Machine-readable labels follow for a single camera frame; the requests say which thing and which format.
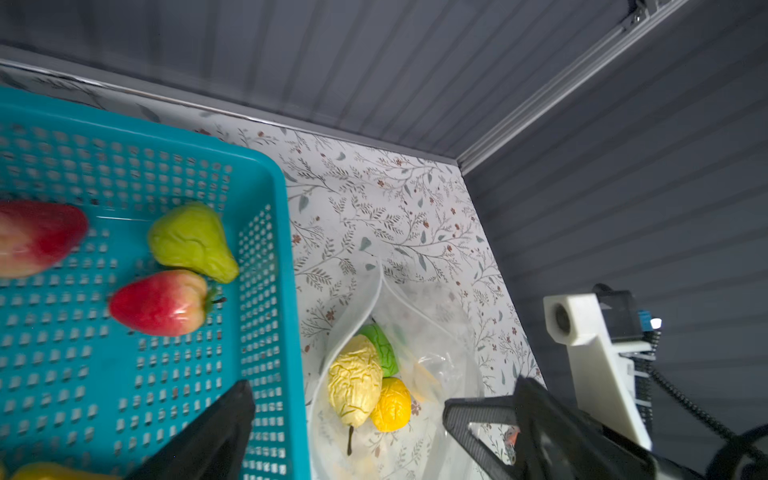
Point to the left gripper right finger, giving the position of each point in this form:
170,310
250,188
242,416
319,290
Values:
555,440

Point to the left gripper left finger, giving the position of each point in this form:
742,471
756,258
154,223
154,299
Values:
213,446

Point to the pale yellow toy pear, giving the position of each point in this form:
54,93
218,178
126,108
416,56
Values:
355,383

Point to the yellow toy pepper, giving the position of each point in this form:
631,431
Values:
53,471

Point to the yellow toy lemon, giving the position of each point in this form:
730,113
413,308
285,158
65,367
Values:
393,409

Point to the clear zip top bag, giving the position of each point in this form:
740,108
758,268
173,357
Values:
432,344

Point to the green toy lime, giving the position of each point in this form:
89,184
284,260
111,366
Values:
384,348

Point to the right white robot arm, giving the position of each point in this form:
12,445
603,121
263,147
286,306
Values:
715,423

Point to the teal plastic basket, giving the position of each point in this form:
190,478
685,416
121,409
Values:
82,390

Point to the green toy pear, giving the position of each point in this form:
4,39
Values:
192,237

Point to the pale red toy strawberry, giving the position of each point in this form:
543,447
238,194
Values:
36,235

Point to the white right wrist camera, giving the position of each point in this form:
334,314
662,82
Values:
610,346

